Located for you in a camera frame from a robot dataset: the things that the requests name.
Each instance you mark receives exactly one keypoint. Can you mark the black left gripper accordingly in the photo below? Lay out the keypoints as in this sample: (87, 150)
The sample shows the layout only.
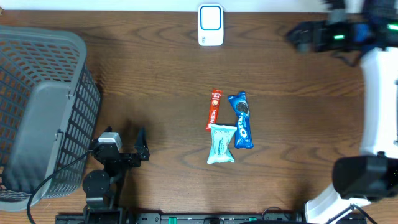
(141, 149)

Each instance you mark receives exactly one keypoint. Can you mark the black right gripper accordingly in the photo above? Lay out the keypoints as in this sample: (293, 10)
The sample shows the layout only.
(322, 28)

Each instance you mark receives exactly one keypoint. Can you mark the mint green wipes pack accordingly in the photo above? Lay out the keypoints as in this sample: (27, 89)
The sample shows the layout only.
(221, 136)

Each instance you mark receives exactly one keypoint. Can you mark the red Nescafe coffee stick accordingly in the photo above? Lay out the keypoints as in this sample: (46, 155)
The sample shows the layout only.
(214, 108)

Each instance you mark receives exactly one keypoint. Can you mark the blue Oreo cookie pack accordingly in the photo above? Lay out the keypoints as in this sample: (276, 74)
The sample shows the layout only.
(243, 136)

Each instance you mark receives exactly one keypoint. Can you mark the teal mouthwash bottle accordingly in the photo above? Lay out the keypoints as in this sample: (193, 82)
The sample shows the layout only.
(363, 36)

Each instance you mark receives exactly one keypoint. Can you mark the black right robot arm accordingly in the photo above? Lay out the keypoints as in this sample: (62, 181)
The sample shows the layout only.
(372, 175)

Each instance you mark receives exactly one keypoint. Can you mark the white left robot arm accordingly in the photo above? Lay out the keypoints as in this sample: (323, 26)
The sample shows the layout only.
(103, 187)

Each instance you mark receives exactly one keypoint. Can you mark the white barcode scanner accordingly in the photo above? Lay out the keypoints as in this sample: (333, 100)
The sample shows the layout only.
(210, 25)

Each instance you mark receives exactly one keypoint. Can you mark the grey plastic shopping basket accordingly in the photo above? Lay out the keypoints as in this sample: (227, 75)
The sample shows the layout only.
(49, 109)

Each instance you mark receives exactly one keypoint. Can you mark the black mounting rail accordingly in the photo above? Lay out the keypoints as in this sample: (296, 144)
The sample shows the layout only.
(155, 218)

